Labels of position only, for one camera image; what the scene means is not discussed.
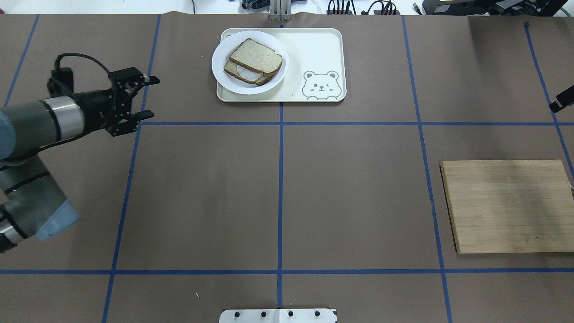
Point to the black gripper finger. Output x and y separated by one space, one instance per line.
563 100

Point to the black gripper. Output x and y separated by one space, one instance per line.
96 104

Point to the white round plate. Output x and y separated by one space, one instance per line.
229 43

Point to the bread slice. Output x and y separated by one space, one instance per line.
230 69
257 57

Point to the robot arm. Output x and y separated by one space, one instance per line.
36 205

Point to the bread slice under egg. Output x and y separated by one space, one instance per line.
230 69

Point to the fried egg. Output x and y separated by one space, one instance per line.
250 76

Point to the wooden cutting board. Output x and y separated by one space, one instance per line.
509 206

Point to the cream bear serving tray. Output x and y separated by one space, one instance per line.
317 71

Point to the aluminium frame post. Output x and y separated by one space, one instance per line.
280 10

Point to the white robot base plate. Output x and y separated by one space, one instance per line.
320 315

